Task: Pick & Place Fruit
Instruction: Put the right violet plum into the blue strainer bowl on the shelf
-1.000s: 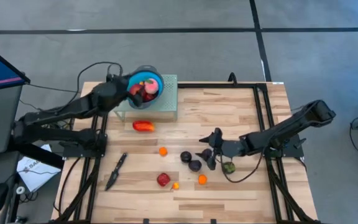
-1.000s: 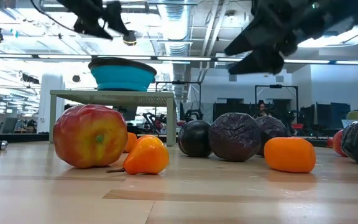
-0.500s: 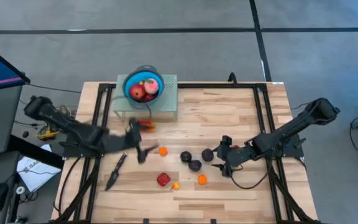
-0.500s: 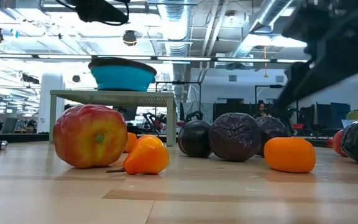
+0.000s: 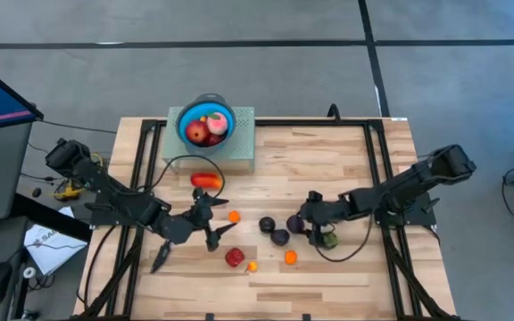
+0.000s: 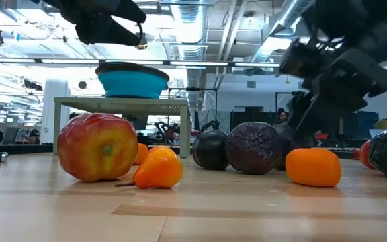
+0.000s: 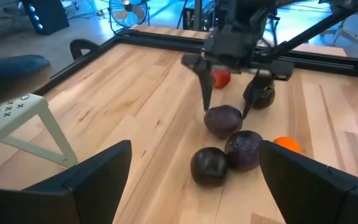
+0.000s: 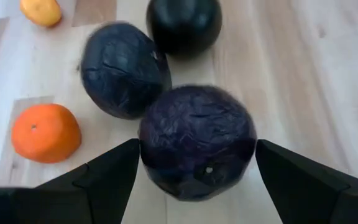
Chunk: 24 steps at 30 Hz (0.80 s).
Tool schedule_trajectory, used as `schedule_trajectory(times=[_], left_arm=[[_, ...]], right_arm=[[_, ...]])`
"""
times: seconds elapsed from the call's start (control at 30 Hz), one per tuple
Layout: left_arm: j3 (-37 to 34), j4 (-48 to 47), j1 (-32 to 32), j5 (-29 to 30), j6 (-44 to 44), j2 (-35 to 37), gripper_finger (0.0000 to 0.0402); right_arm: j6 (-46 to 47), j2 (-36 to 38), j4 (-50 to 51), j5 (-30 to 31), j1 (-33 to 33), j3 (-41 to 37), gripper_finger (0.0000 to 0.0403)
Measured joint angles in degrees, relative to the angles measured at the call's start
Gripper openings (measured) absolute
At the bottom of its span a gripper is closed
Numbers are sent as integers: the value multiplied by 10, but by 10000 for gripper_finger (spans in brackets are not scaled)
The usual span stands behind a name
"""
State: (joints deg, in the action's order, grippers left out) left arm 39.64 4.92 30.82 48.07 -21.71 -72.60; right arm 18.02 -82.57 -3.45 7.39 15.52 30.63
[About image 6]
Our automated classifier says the red yellow apple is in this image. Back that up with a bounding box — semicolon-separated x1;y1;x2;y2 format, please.
56;112;139;183

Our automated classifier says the white pillar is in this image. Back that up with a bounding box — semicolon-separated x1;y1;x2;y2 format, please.
40;77;71;145

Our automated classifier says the blue collapsible bowl grey rim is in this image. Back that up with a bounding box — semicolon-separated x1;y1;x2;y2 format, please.
95;61;170;99

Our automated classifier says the dark office partition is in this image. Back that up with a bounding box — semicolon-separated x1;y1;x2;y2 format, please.
343;110;380;148

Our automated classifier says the pale green metal riser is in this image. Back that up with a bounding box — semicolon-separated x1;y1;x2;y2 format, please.
52;96;191;159

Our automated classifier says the orange tangerine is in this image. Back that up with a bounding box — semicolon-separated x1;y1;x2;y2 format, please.
285;148;343;188

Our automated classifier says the ceiling strip light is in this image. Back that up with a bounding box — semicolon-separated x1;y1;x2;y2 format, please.
0;57;282;69

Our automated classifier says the small round orange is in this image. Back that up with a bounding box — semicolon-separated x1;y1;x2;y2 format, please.
133;143;149;166

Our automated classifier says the purple wrinkled passion fruit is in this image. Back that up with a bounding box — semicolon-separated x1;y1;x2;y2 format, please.
273;122;317;171
224;121;284;176

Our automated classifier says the silver ventilation duct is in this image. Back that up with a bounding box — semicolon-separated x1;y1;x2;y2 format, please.
169;0;211;112

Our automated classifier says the silver slanted duct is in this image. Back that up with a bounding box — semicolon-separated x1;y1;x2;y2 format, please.
249;0;315;63

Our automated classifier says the black background rig frame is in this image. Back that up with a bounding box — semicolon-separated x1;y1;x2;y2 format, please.
167;87;218;124

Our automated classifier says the small red pomegranate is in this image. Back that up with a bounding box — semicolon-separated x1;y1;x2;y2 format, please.
359;139;376;170

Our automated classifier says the black left wrist camera cable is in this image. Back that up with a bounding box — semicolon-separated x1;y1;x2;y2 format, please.
134;21;144;46

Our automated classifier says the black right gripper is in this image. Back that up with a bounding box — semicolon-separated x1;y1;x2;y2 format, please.
279;37;387;139

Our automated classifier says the black plum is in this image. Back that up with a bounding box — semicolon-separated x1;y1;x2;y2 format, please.
191;129;230;171

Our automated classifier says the person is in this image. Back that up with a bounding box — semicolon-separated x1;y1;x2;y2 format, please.
275;107;290;127

